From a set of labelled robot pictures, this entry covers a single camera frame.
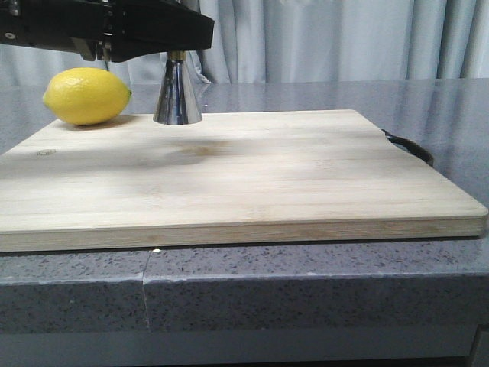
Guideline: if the steel double jigger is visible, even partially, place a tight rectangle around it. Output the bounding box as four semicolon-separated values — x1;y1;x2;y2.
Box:
153;50;202;125

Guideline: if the grey curtain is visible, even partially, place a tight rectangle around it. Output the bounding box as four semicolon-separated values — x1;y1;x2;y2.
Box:
0;0;489;87

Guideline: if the black cutting board handle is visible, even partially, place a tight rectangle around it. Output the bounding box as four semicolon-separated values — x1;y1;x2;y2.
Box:
382;129;434;167

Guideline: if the yellow lemon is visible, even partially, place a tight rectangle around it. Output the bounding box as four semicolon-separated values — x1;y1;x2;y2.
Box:
43;67;131;125

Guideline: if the light wooden cutting board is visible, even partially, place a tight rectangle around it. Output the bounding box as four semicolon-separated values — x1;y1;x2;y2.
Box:
1;110;488;252

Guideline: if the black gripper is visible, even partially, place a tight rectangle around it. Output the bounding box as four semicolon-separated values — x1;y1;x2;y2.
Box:
1;1;214;63

